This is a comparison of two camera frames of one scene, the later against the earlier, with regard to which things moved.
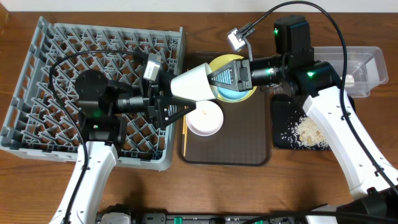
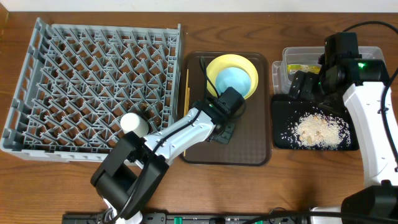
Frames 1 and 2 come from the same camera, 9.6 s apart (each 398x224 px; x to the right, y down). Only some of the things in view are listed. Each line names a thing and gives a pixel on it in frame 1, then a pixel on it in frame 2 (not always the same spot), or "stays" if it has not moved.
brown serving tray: (245, 137) stays
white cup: (198, 84) to (130, 121)
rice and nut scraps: (305, 134) stays
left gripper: (155, 112) to (229, 132)
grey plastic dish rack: (43, 118) stays
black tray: (286, 111) stays
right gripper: (235, 68) to (308, 79)
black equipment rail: (147, 217) stays
